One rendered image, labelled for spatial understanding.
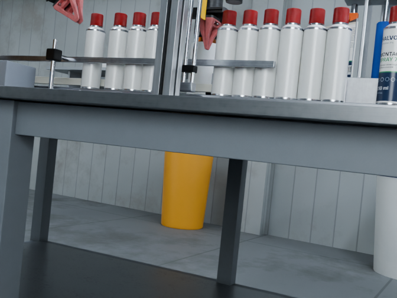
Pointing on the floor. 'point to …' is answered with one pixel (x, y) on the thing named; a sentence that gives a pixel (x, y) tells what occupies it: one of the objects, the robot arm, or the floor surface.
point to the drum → (185, 190)
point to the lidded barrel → (386, 227)
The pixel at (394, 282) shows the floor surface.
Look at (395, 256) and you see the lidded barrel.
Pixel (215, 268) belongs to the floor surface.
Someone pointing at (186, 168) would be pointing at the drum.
